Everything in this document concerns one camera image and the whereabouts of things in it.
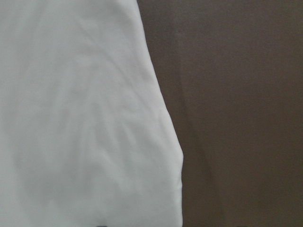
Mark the cream long sleeve cat shirt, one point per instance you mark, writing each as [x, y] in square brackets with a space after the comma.
[86, 139]

